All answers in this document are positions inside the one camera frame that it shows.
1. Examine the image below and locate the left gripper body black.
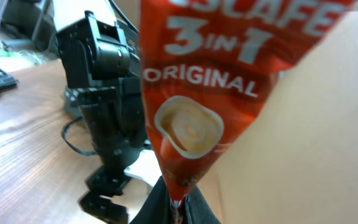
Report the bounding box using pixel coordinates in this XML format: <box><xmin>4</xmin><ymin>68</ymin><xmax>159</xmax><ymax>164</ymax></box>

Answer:
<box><xmin>78</xmin><ymin>165</ymin><xmax>131</xmax><ymax>224</ymax></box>

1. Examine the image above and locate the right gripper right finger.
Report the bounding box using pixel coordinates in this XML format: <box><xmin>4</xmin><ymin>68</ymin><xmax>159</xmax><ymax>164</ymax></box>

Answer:
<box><xmin>185</xmin><ymin>186</ymin><xmax>221</xmax><ymax>224</ymax></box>

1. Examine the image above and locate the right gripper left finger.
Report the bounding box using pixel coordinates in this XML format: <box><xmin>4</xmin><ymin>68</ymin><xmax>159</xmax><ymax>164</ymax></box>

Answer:
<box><xmin>130</xmin><ymin>176</ymin><xmax>170</xmax><ymax>224</ymax></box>

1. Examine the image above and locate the red stick sachet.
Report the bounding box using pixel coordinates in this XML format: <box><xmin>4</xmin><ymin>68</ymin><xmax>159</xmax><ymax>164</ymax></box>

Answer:
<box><xmin>140</xmin><ymin>0</ymin><xmax>352</xmax><ymax>223</ymax></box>

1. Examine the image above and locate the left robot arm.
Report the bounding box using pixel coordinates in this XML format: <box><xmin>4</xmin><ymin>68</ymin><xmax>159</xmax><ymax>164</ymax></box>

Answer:
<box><xmin>0</xmin><ymin>1</ymin><xmax>146</xmax><ymax>223</ymax></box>

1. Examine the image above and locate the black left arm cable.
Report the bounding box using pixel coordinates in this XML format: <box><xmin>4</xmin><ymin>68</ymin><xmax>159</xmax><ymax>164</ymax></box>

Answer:
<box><xmin>61</xmin><ymin>115</ymin><xmax>98</xmax><ymax>157</ymax></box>

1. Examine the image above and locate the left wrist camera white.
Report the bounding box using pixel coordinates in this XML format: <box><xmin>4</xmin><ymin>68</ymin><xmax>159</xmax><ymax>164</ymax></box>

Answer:
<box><xmin>124</xmin><ymin>149</ymin><xmax>162</xmax><ymax>188</ymax></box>

